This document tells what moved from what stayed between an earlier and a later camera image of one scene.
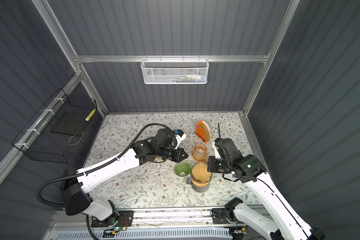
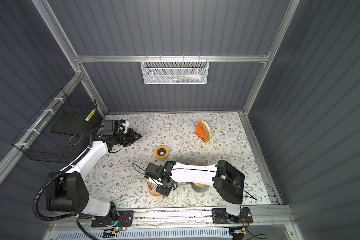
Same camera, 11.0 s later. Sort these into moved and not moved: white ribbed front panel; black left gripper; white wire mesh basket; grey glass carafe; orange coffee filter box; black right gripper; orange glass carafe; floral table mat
Moved: black left gripper; orange glass carafe; black right gripper
Not moved: grey glass carafe; floral table mat; white ribbed front panel; orange coffee filter box; white wire mesh basket
